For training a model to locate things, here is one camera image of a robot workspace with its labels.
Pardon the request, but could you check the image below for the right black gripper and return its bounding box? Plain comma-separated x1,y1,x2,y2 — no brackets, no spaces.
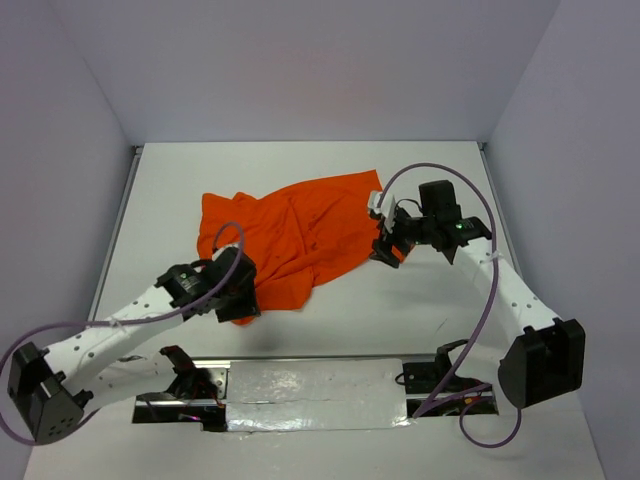
369,207,436,269

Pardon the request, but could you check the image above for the orange t-shirt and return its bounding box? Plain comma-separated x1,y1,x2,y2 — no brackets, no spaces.
197,170,382,311

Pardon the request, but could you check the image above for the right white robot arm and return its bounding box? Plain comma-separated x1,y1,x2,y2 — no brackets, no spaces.
367,180,586,409

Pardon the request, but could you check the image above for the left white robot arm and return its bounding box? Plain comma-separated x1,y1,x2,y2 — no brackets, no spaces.
7,246,260,446

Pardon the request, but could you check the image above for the silver foil tape panel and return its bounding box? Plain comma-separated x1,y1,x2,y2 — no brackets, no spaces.
225,358,408,433

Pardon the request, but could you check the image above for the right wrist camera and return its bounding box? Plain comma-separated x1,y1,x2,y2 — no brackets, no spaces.
367,191,397,233

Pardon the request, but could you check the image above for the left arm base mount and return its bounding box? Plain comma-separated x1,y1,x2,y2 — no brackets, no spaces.
132,346,230,433

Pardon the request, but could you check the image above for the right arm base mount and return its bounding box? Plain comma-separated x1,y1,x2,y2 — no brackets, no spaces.
394,339,497,417

